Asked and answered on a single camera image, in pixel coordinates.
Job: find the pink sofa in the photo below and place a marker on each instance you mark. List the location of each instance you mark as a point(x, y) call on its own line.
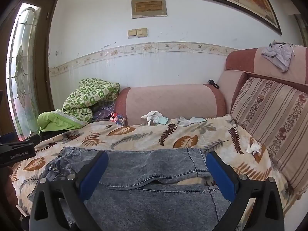
point(168, 101)

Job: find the teal packet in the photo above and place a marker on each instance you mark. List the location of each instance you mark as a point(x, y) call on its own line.
point(164, 120)

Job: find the wooden stained glass door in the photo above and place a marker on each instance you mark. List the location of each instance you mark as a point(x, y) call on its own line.
point(43, 53)

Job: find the leaf print blanket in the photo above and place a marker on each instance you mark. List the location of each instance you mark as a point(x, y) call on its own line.
point(192, 134)

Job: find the blue denim pants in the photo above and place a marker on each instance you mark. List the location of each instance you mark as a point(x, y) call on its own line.
point(149, 168)

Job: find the striped floral cushion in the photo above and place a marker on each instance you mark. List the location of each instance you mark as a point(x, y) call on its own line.
point(272, 115)

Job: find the grey white glove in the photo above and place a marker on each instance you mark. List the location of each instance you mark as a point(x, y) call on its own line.
point(192, 120)

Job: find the small black device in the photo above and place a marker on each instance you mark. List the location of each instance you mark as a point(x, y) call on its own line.
point(213, 83)

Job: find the window frame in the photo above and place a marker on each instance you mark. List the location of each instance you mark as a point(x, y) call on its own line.
point(302, 31)

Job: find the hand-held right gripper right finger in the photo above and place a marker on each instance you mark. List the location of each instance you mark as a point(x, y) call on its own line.
point(220, 175)

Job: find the grey crumpled cloth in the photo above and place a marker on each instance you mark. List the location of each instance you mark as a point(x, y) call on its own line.
point(279, 55)

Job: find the wall plaque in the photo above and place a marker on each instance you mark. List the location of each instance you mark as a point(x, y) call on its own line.
point(149, 6)

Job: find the red and blue small box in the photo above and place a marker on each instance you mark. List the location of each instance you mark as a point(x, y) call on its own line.
point(118, 118)

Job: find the beige light switch panel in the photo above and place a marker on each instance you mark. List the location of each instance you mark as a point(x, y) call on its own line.
point(137, 33)

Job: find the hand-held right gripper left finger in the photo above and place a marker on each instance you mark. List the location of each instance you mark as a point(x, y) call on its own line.
point(95, 175)

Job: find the crumpled white tissue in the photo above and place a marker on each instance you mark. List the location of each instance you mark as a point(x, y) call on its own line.
point(253, 148)

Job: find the green checkered quilt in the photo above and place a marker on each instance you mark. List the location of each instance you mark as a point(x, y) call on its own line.
point(89, 93)

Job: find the purple plastic bag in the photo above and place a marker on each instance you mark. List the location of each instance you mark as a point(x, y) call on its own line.
point(103, 113)

